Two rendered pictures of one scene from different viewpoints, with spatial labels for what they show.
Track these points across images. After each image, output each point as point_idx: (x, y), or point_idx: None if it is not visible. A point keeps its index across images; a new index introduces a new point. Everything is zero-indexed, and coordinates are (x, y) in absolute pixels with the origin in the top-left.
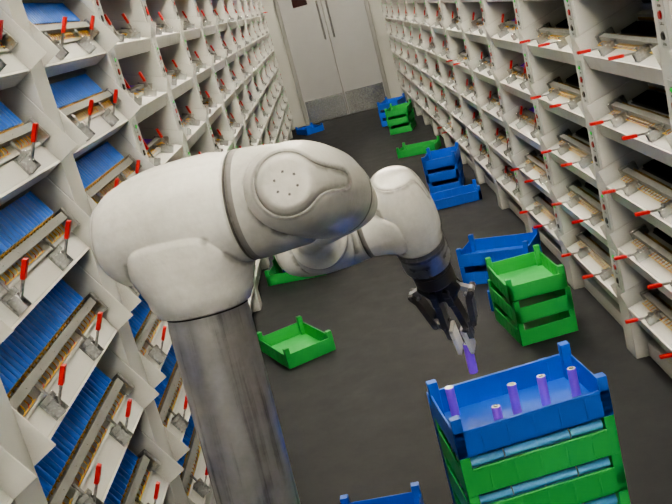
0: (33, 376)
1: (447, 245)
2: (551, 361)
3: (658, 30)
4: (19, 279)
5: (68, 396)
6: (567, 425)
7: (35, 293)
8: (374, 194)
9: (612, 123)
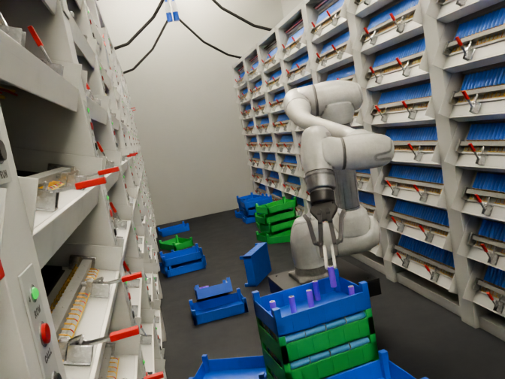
0: (484, 143)
1: (306, 183)
2: (288, 318)
3: (92, 141)
4: (493, 99)
5: (497, 165)
6: (281, 306)
7: (494, 110)
8: (290, 116)
9: (90, 355)
